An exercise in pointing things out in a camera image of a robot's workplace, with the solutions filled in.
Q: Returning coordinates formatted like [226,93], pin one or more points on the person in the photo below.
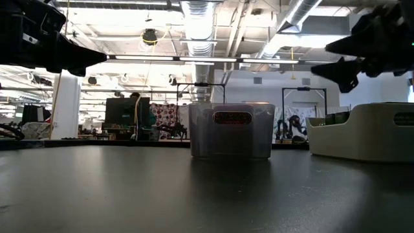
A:
[295,121]
[135,95]

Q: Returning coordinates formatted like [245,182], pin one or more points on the white plastic bin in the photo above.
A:
[362,142]

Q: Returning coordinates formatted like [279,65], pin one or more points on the whitish bag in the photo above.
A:
[34,129]

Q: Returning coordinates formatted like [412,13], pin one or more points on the black boxes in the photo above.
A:
[32,113]

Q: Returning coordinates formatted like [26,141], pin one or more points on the black metal frame stand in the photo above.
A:
[200,84]
[304,88]

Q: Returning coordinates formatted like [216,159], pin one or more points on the black metal table frame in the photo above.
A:
[97,143]

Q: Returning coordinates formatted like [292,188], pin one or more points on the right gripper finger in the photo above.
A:
[352,45]
[346,72]

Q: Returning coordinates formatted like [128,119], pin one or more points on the slanted silver ventilation duct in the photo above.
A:
[291,19]

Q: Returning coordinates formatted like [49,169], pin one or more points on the red block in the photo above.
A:
[232,118]

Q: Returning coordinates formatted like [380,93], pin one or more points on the white room pillar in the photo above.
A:
[69,103]

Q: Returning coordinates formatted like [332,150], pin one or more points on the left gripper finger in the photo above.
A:
[84,58]
[71,69]

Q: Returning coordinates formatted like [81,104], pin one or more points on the black monitor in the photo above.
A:
[124,113]

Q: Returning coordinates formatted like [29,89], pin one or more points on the red patterned fabric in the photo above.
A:
[166,113]

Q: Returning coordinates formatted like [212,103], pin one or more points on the black hanging ceiling fixture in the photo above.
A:
[149,37]

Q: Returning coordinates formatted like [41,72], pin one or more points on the long ceiling light strip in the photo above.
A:
[145,58]

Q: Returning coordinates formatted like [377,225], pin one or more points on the grey translucent plastic bin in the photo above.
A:
[200,139]

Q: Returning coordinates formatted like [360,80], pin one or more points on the black background robot arm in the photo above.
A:
[174,129]
[283,129]

